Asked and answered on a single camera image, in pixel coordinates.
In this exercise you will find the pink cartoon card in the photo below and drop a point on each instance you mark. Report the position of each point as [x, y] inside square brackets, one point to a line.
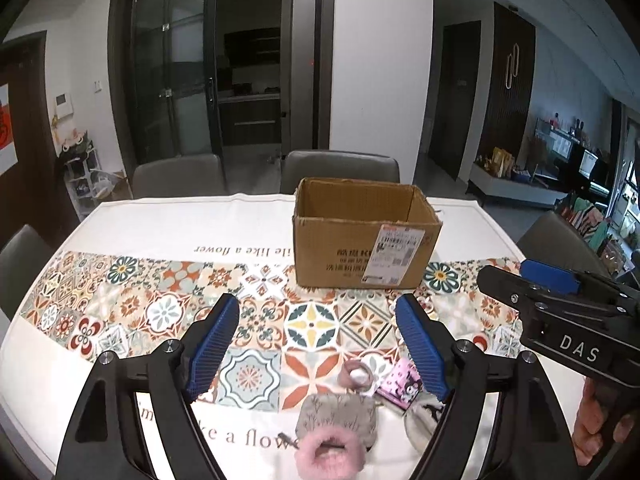
[400, 385]

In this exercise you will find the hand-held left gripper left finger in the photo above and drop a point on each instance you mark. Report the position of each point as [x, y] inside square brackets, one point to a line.
[215, 345]

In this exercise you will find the patterned white tablecloth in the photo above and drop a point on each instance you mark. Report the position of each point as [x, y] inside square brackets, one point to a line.
[150, 240]

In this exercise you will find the silver refrigerator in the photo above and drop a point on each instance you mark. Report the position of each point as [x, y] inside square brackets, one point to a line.
[297, 60]

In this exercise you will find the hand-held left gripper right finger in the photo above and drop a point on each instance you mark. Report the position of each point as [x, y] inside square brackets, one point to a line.
[420, 345]

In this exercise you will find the grey dining chair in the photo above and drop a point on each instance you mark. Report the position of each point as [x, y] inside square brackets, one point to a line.
[175, 175]
[22, 270]
[555, 240]
[340, 170]

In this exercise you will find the dark wooden door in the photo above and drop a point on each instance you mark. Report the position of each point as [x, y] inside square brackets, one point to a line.
[452, 100]

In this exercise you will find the red and white poster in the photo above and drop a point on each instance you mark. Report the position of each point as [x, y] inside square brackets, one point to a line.
[6, 130]

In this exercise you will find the white wall intercom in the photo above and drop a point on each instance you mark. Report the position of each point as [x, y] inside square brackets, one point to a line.
[64, 104]

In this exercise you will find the pink ribbed knit band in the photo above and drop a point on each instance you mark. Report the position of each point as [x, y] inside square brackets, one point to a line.
[342, 377]

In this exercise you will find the brown cardboard box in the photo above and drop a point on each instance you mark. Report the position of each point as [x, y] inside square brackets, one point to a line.
[345, 250]

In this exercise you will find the white loop wall ornament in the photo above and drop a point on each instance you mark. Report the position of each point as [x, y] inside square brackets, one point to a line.
[512, 67]

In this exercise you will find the pink fluffy scrunchie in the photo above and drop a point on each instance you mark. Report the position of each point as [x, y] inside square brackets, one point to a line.
[310, 462]

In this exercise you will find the person's right hand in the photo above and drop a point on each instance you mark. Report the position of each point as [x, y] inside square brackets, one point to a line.
[587, 430]

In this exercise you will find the dark slatted wall panel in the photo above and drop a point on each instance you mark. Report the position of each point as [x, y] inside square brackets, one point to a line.
[500, 120]

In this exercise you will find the grey floral fabric pouch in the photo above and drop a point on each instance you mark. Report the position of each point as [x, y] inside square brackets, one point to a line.
[335, 415]

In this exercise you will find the glass sliding door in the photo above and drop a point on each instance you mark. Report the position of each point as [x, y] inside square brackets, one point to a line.
[170, 60]

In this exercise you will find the white low cabinet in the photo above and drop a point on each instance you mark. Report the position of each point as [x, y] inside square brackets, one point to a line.
[510, 187]

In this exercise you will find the white storage rack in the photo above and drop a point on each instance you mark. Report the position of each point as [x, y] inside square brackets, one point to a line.
[82, 175]

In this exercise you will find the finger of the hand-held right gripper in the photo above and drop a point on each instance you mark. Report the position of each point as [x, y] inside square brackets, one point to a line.
[505, 285]
[550, 275]

